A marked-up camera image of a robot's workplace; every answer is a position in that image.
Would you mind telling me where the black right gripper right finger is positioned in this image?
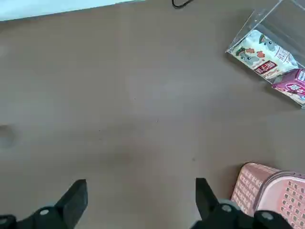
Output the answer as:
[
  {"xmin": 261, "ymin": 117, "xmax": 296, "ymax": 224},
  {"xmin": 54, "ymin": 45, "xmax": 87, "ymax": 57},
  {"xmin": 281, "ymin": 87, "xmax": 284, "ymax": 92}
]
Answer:
[{"xmin": 190, "ymin": 177, "xmax": 296, "ymax": 229}]

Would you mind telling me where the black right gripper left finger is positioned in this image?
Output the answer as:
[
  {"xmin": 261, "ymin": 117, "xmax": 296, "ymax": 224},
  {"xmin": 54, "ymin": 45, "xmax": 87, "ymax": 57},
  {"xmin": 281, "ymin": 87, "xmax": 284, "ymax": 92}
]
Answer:
[{"xmin": 0, "ymin": 179, "xmax": 88, "ymax": 229}]

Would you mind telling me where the pink plastic basket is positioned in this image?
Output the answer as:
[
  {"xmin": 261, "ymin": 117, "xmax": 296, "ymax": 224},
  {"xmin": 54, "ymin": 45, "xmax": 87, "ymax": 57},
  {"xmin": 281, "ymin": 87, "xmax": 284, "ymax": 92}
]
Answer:
[{"xmin": 230, "ymin": 162, "xmax": 305, "ymax": 229}]

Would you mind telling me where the purple snack box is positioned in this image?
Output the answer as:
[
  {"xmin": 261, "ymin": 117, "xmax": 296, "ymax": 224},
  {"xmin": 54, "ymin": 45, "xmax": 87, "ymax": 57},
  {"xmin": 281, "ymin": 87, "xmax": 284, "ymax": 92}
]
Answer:
[{"xmin": 271, "ymin": 68, "xmax": 305, "ymax": 104}]

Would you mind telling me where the white cartoon snack packet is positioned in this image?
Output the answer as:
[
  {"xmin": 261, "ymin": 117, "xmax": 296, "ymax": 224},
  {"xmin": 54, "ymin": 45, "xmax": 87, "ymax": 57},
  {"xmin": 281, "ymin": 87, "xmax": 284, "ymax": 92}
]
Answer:
[{"xmin": 234, "ymin": 30, "xmax": 300, "ymax": 79}]

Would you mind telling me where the clear acrylic display box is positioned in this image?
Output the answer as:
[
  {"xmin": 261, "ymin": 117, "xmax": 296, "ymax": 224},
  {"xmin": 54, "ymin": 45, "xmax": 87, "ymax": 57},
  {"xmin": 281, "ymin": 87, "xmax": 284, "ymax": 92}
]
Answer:
[{"xmin": 225, "ymin": 0, "xmax": 305, "ymax": 109}]

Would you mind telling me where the black cable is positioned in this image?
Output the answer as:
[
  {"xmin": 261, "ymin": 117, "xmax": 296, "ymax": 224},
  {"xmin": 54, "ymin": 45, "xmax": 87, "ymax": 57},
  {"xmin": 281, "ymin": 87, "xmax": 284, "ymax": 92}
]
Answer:
[{"xmin": 172, "ymin": 0, "xmax": 193, "ymax": 9}]

